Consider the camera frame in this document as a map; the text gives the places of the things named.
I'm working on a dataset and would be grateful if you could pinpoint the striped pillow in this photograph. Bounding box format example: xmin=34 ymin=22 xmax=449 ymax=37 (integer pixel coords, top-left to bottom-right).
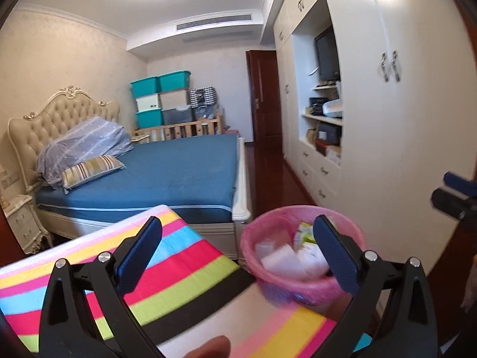
xmin=61 ymin=155 xmax=125 ymax=191

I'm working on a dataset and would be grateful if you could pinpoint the black television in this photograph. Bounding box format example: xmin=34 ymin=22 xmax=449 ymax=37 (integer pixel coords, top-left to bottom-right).
xmin=314 ymin=26 xmax=341 ymax=82

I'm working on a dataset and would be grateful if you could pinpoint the air conditioner vent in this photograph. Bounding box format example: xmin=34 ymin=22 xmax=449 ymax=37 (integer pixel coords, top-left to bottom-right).
xmin=176 ymin=14 xmax=253 ymax=31

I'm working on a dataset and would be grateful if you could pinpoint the white storage box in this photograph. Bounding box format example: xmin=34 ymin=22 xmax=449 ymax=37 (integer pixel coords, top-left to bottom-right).
xmin=136 ymin=94 xmax=162 ymax=112

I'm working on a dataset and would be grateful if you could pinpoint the bed with beige headboard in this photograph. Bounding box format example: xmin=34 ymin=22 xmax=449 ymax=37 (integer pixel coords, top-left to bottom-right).
xmin=7 ymin=86 xmax=254 ymax=262

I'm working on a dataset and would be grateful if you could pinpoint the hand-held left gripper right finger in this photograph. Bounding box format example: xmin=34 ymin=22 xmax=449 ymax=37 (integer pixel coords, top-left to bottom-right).
xmin=313 ymin=214 xmax=438 ymax=358

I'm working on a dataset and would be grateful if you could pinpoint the dark safe box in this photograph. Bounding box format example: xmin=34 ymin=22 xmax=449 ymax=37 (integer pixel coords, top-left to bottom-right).
xmin=316 ymin=124 xmax=341 ymax=146

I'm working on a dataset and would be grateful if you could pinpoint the cream nightstand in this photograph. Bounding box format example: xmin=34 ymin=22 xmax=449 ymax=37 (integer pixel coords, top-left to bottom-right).
xmin=0 ymin=194 xmax=53 ymax=256

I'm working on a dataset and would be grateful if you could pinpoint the trash bin with pink bag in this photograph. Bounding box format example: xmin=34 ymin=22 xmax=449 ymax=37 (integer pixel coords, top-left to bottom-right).
xmin=239 ymin=204 xmax=368 ymax=306

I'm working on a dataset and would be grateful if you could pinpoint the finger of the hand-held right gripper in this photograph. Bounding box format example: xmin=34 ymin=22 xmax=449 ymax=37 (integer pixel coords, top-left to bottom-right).
xmin=431 ymin=188 xmax=477 ymax=221
xmin=443 ymin=172 xmax=477 ymax=196

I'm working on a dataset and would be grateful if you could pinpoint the blue dotted duvet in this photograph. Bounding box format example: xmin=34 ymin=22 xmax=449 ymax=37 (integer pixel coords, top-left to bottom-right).
xmin=36 ymin=115 xmax=135 ymax=189

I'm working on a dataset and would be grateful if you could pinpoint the white built-in wardrobe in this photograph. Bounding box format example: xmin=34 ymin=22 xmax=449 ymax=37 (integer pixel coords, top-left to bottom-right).
xmin=272 ymin=0 xmax=474 ymax=277

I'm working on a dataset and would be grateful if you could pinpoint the black and white checked bag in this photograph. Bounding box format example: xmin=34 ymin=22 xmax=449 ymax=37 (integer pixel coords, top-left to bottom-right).
xmin=189 ymin=87 xmax=217 ymax=106

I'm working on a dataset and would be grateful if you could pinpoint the grey translucent storage box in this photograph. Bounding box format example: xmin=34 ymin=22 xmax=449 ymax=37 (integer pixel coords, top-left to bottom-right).
xmin=161 ymin=105 xmax=194 ymax=124

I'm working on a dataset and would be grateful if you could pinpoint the wooden crib rail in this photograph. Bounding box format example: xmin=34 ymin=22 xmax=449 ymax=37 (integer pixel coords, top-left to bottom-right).
xmin=133 ymin=111 xmax=224 ymax=143

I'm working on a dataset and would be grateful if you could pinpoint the black shelf device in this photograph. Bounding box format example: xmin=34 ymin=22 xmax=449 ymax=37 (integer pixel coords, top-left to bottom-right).
xmin=309 ymin=98 xmax=329 ymax=116

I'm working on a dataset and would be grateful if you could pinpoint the teal storage box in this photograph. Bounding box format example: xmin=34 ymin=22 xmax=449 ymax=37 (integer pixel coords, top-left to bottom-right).
xmin=130 ymin=76 xmax=162 ymax=98
xmin=158 ymin=70 xmax=192 ymax=92
xmin=135 ymin=108 xmax=165 ymax=128

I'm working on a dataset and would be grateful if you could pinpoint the dark wooden door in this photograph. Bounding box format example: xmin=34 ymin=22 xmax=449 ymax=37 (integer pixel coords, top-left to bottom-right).
xmin=246 ymin=50 xmax=284 ymax=144

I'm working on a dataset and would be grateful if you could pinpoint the white shelf device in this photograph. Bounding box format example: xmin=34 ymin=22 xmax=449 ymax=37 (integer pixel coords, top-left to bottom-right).
xmin=322 ymin=100 xmax=343 ymax=118

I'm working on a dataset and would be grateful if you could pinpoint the striped colourful tablecloth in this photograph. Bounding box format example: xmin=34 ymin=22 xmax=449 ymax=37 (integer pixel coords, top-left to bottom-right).
xmin=0 ymin=204 xmax=373 ymax=358

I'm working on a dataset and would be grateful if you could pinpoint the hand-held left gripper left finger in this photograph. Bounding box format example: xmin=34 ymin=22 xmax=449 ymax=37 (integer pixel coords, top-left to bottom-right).
xmin=38 ymin=215 xmax=163 ymax=358

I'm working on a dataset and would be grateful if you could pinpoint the person's left hand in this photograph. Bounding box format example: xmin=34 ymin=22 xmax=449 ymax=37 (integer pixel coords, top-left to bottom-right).
xmin=182 ymin=335 xmax=232 ymax=358

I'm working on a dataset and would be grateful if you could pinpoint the beige translucent storage box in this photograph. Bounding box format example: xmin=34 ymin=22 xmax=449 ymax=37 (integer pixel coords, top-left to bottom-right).
xmin=159 ymin=89 xmax=191 ymax=109

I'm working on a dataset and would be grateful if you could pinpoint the dark fabric bag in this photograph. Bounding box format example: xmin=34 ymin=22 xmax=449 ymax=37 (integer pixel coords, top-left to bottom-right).
xmin=194 ymin=104 xmax=219 ymax=120

